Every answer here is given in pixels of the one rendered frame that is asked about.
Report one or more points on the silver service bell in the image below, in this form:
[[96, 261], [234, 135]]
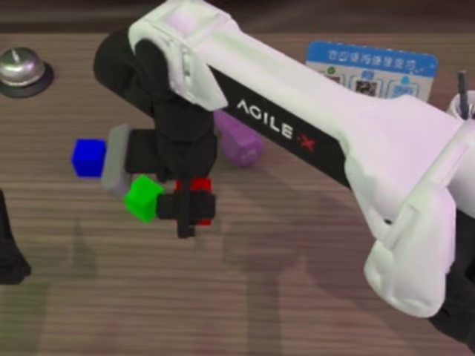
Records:
[[20, 70]]

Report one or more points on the dark pen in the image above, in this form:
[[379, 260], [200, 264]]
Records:
[[462, 92]]

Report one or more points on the blue and white sign card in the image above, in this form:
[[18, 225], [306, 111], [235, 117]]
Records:
[[371, 66]]

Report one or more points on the white cup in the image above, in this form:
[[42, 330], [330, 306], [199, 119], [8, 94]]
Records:
[[454, 107]]

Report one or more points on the black bulky object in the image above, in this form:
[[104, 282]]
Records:
[[11, 244]]

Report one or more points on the green cube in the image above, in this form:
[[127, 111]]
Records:
[[143, 198]]

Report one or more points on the red cube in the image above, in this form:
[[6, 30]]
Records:
[[202, 184]]

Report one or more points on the grey and black wrist camera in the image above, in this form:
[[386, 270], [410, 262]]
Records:
[[118, 159]]

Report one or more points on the blue cube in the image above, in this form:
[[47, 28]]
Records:
[[88, 157]]

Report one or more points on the purple block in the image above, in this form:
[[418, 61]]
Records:
[[239, 142]]

